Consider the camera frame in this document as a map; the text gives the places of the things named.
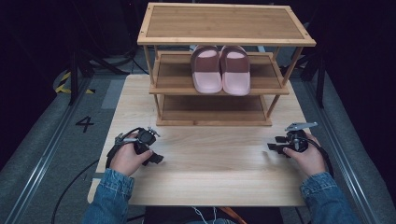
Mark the orange strap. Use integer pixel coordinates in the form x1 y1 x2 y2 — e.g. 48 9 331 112
218 206 248 224

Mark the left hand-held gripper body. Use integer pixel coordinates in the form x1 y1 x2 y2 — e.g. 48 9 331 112
134 125 162 155

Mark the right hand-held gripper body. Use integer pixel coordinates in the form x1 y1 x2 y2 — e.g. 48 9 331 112
284 121 318 153

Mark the pink slipper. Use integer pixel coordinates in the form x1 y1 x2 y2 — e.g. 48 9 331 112
219 45 251 97
190 45 223 95

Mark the black metal stand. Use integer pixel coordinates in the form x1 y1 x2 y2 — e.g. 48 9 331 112
279 46 328 110
67 40 130 106

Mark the white cord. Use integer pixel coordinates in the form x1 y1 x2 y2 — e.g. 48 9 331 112
190 206 220 224

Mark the wooden shoe rack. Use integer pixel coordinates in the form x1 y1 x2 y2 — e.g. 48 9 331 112
136 2 318 127

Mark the person's dark lap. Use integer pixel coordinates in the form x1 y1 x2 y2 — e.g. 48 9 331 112
143 206 284 224

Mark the person's right hand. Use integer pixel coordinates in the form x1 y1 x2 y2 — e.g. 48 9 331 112
283 133 328 181

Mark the yellow black floor tape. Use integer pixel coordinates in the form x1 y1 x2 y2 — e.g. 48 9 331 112
53 71 96 95

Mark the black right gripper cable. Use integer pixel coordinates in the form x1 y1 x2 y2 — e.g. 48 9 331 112
303 136 334 179

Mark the metal floor rail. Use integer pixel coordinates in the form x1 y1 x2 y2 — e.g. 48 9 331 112
3 77 92 224

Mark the person's left hand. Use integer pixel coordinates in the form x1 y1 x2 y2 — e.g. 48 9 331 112
110 133 154 177

